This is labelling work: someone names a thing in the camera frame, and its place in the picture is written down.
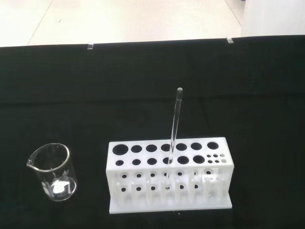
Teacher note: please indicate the black bench cloth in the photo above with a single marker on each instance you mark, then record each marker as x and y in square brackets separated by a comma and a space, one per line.
[143, 95]

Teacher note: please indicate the clear plastic cloth clip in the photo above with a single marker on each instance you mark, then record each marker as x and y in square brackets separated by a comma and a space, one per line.
[90, 46]
[229, 40]

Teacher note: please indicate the clear glass beaker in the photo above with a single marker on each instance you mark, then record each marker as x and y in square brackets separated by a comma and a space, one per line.
[53, 188]

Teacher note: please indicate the white test tube rack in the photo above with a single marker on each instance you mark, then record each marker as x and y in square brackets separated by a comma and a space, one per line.
[143, 207]

